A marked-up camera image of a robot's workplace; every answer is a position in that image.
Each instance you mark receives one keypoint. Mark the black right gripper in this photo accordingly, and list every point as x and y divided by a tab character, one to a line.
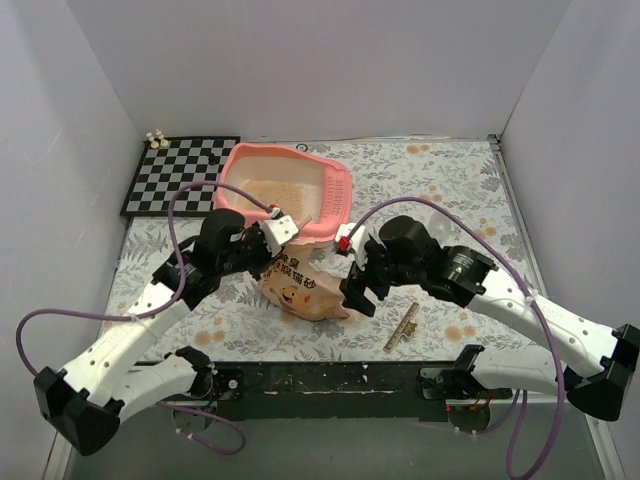
367	276

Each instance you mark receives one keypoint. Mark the black white chessboard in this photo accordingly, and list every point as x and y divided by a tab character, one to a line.
161	172

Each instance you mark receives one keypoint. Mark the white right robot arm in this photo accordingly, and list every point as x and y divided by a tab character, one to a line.
592	364

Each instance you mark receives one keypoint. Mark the pink cat litter box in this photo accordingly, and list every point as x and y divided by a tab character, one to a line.
303	185

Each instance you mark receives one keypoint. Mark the clear plastic litter scoop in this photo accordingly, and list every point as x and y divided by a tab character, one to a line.
439	227

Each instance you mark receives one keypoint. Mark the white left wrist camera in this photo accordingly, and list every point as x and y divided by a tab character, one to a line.
278	232

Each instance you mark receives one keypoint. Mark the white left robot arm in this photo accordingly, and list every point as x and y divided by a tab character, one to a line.
88	398

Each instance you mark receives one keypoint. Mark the orange cat litter bag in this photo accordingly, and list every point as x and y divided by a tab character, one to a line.
292	283

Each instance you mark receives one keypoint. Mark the beige litter in box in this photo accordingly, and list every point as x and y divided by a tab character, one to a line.
286	195

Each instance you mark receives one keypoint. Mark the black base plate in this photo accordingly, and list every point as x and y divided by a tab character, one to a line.
348	390

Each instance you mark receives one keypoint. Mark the brown bag sealing clip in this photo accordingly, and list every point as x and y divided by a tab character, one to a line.
405	329

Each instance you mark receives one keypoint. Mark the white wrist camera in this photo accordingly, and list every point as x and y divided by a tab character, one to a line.
278	232
350	238

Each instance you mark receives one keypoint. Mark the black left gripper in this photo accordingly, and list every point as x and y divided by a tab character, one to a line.
263	251

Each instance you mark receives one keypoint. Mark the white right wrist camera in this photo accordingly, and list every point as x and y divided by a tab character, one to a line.
350	238

